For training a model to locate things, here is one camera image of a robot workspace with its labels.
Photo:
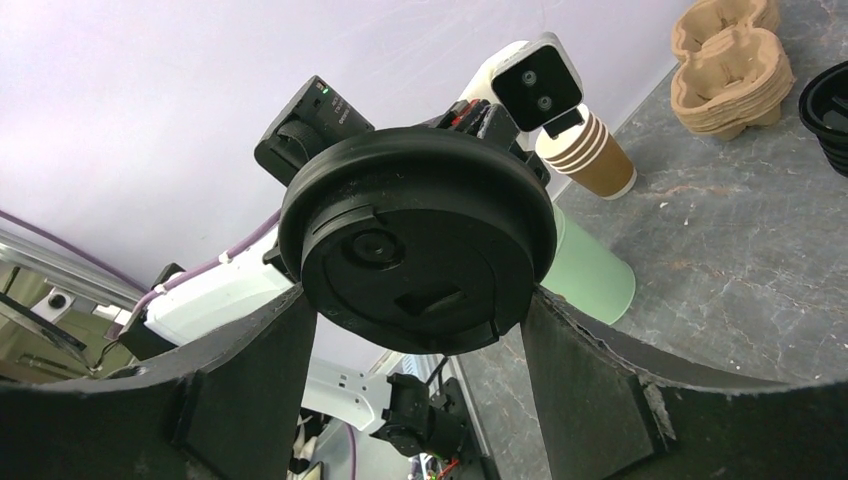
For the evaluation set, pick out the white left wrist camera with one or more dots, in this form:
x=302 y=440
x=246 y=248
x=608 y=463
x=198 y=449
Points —
x=539 y=87

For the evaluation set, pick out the stack of black lids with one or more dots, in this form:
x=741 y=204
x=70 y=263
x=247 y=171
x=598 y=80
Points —
x=822 y=108

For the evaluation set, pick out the black plastic cup lid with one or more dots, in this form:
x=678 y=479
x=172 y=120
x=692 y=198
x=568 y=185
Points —
x=423 y=241

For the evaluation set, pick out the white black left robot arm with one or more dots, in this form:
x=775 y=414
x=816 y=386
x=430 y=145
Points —
x=395 y=408

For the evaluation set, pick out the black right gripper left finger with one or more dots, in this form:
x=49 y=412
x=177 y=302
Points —
x=224 y=406

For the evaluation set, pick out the brown pulp cup carriers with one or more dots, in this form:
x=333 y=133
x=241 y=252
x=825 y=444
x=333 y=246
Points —
x=733 y=70

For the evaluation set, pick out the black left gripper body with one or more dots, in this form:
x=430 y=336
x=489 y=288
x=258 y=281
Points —
x=491 y=123

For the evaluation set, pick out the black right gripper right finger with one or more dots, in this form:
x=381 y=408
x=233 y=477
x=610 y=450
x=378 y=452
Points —
x=613 y=407

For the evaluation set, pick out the green cup holder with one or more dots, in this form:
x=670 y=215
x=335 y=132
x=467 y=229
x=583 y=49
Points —
x=587 y=274

